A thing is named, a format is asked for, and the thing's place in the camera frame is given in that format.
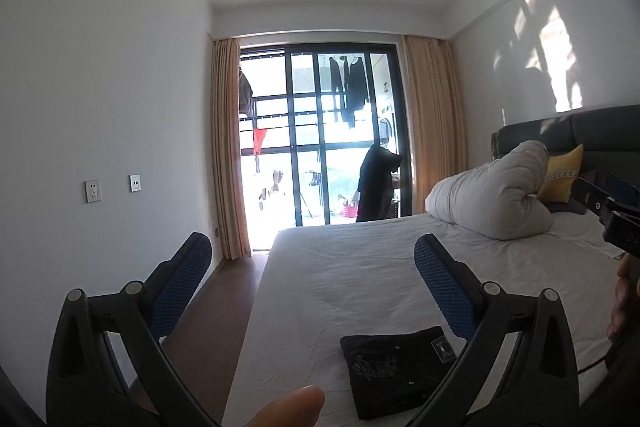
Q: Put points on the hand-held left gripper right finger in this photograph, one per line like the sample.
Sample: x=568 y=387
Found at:
x=445 y=282

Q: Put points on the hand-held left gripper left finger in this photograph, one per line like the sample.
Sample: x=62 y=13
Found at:
x=185 y=277

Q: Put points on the black pants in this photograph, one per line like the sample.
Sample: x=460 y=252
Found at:
x=385 y=367

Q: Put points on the person's right hand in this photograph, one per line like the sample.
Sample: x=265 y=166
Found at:
x=625 y=302

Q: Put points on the person's left hand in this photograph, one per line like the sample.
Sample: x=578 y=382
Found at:
x=285 y=409

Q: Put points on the yellow pillow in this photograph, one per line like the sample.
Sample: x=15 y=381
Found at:
x=562 y=177

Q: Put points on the dark grey headboard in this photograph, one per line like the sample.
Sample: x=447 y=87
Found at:
x=590 y=127

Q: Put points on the bed with white sheet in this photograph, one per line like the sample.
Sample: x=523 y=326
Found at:
x=350 y=267

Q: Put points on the rolled beige duvet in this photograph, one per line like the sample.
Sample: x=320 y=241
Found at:
x=490 y=197

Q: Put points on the pink basket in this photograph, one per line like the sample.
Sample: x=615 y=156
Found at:
x=350 y=210

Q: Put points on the beige curtain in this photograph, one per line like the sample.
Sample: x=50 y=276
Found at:
x=227 y=147
x=432 y=122

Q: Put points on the red hanging cloth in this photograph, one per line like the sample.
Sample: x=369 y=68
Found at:
x=259 y=142

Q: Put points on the black framed sliding glass door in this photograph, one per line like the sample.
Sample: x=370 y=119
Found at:
x=289 y=132

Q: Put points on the hanging grey brown jacket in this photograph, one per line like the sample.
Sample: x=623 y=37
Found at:
x=245 y=94

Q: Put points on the hanging dark clothes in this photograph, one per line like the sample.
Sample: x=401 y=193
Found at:
x=352 y=87

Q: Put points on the white wall socket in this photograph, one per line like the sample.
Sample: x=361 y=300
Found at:
x=92 y=191

